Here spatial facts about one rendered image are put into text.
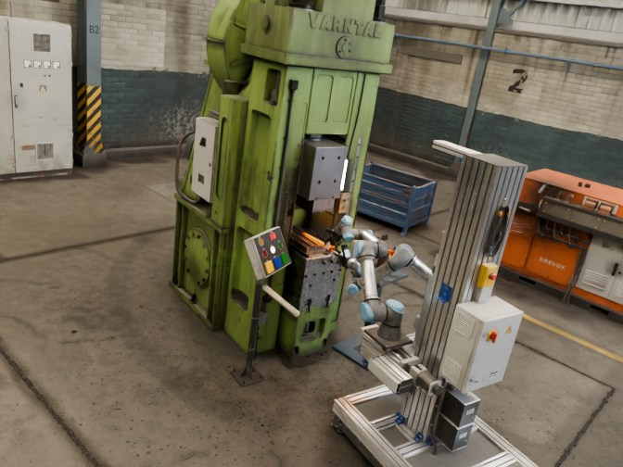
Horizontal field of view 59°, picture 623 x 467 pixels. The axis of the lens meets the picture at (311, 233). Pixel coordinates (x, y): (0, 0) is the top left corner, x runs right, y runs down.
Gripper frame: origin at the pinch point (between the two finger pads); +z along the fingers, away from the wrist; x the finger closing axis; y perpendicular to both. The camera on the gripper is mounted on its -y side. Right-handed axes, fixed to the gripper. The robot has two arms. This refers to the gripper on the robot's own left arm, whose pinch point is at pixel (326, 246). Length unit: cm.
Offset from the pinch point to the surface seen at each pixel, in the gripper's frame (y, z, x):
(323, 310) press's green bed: 27, 53, 10
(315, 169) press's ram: -36, -48, -15
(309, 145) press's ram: -51, -57, -17
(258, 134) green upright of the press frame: -84, -38, -37
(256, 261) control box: 10, -10, -71
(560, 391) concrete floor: 163, 25, 171
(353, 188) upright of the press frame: -38, -21, 39
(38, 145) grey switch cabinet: -432, 301, -96
